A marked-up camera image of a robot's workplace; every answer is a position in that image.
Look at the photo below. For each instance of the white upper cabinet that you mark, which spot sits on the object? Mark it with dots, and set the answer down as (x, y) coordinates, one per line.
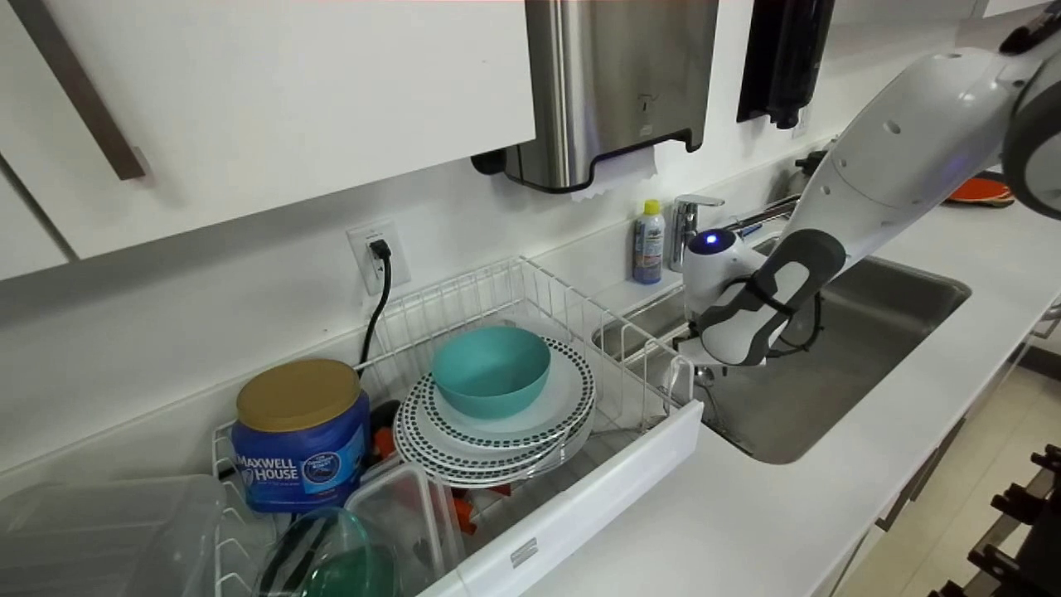
(277, 102)

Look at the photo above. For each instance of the clear glass container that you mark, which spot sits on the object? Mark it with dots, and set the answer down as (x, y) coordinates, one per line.
(414, 533)

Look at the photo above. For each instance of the black hanging cloth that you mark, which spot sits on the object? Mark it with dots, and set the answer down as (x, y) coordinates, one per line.
(785, 54)

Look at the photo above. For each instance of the light blue bowl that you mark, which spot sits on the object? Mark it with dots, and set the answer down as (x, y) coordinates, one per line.
(491, 371)

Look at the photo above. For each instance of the stainless steel sink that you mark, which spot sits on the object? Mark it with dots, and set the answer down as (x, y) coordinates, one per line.
(850, 385)

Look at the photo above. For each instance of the green translucent bowl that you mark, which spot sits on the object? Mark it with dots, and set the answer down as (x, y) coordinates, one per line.
(343, 570)

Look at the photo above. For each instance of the black metal rack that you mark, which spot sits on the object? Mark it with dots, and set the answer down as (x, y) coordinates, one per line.
(1017, 533)

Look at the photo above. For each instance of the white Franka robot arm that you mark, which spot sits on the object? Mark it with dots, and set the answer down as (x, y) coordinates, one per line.
(915, 145)

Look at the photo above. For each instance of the white dish rack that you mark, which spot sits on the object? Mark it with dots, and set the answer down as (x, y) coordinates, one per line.
(598, 499)

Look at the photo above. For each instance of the stainless paper towel dispenser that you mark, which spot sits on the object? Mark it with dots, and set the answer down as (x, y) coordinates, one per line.
(609, 78)

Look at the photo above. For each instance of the dish soap bottle yellow cap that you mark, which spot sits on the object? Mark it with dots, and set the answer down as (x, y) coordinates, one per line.
(649, 250)

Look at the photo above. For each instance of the chrome faucet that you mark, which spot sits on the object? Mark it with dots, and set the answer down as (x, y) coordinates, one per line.
(679, 228)

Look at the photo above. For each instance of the white wall outlet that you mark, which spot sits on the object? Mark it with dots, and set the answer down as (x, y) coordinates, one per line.
(359, 238)

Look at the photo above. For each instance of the orange round object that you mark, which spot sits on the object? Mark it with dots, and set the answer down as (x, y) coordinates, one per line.
(982, 192)

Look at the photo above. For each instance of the blue coffee can tan lid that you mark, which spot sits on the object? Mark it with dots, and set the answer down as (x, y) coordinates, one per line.
(300, 441)

